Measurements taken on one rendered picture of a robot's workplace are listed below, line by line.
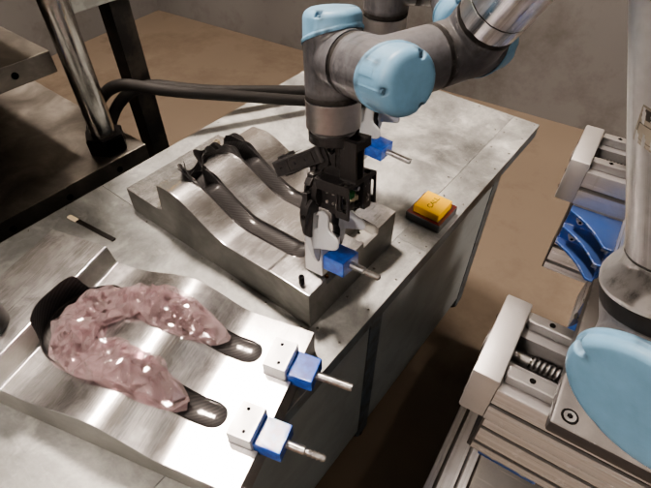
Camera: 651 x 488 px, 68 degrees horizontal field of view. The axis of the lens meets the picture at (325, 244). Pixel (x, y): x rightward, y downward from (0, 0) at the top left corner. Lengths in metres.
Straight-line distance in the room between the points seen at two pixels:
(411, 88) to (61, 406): 0.60
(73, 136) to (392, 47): 1.09
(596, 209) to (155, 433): 0.83
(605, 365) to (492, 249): 1.84
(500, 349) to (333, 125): 0.35
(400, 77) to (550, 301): 1.65
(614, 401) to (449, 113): 1.12
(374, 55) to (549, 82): 2.58
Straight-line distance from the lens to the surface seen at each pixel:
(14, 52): 1.32
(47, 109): 1.63
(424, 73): 0.54
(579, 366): 0.39
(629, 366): 0.36
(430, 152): 1.25
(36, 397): 0.81
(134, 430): 0.72
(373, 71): 0.52
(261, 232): 0.90
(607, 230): 1.00
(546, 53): 3.03
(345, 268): 0.76
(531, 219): 2.40
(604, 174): 0.99
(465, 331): 1.88
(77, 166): 1.35
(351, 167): 0.66
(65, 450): 0.84
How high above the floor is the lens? 1.50
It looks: 46 degrees down
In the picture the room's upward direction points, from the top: straight up
